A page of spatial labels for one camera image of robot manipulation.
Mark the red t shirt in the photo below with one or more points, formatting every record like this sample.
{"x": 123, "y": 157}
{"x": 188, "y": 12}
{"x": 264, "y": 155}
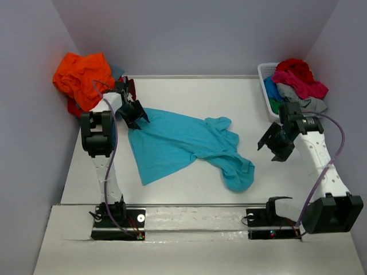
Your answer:
{"x": 298, "y": 67}

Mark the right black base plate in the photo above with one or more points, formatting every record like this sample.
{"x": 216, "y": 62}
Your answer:
{"x": 263, "y": 226}

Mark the magenta t shirt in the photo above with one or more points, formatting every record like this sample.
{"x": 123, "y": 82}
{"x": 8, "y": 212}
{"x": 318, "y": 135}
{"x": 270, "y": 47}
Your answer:
{"x": 304, "y": 90}

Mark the teal t shirt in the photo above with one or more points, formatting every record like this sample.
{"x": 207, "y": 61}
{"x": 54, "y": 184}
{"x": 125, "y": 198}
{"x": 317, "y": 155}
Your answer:
{"x": 170, "y": 142}

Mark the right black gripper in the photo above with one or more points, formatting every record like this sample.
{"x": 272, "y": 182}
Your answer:
{"x": 282, "y": 153}

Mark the white plastic laundry basket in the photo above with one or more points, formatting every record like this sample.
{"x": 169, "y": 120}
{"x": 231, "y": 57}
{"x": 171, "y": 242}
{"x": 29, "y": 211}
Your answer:
{"x": 265, "y": 70}

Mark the dark red folded shirt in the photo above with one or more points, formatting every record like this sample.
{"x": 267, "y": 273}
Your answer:
{"x": 130, "y": 87}

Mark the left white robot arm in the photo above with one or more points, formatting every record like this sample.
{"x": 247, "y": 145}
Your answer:
{"x": 99, "y": 137}

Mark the green garment in basket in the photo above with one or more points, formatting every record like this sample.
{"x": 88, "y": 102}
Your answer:
{"x": 275, "y": 105}

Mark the orange t shirt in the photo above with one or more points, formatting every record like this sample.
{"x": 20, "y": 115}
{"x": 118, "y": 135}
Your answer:
{"x": 77, "y": 76}

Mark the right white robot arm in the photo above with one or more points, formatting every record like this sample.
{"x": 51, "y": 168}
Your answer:
{"x": 329, "y": 207}

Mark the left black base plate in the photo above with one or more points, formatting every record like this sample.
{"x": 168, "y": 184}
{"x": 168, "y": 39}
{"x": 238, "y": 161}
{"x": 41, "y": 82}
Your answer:
{"x": 130, "y": 229}

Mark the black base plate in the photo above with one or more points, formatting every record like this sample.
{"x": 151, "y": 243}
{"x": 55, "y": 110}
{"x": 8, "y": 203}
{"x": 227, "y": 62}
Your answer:
{"x": 263, "y": 226}
{"x": 130, "y": 229}

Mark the blue t shirt in basket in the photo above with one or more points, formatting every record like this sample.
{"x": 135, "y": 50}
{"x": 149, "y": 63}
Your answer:
{"x": 271, "y": 89}

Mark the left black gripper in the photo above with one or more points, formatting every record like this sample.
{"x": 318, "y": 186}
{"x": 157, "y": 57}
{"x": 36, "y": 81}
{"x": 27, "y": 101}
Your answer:
{"x": 138, "y": 109}

